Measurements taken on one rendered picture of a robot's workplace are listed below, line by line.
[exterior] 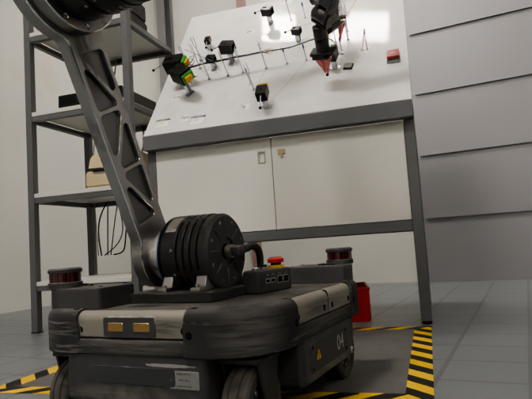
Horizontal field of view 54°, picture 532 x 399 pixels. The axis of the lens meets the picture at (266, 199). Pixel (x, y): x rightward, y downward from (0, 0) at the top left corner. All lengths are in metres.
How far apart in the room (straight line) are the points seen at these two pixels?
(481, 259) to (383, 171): 1.85
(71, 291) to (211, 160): 1.31
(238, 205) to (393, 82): 0.82
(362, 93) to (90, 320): 1.51
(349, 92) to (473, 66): 1.89
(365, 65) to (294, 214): 0.72
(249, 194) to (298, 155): 0.27
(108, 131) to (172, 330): 0.44
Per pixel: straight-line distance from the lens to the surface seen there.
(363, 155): 2.14
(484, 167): 3.87
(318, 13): 2.13
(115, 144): 1.15
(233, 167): 2.27
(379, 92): 2.20
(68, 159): 4.44
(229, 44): 2.59
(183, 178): 2.36
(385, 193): 2.12
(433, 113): 3.97
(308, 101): 2.24
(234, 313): 0.88
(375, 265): 4.03
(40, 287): 2.72
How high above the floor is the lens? 0.34
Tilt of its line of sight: 5 degrees up
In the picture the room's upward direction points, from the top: 4 degrees counter-clockwise
